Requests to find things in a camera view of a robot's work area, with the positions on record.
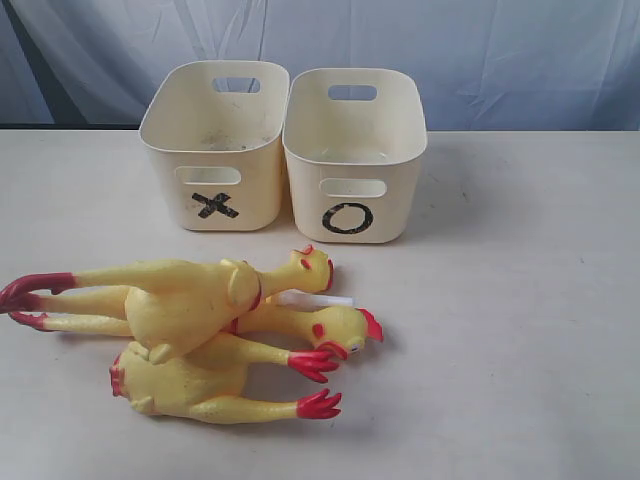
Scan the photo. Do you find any chicken head with white tube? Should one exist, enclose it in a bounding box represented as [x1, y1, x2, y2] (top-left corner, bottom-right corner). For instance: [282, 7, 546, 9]
[275, 291, 354, 308]

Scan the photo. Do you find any whole yellow rubber chicken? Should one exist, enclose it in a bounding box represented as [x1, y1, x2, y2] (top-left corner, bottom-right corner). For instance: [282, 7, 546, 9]
[1, 246, 334, 364]

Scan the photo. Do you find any headless rubber chicken body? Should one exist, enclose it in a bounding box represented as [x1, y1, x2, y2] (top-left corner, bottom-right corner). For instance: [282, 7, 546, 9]
[109, 333, 342, 424]

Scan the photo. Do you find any cream bin marked X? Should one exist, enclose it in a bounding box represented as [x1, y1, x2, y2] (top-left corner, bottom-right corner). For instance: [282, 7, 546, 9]
[139, 60, 290, 231]

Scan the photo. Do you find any cream bin marked O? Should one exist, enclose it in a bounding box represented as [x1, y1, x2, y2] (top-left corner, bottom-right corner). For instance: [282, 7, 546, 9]
[282, 68, 428, 243]

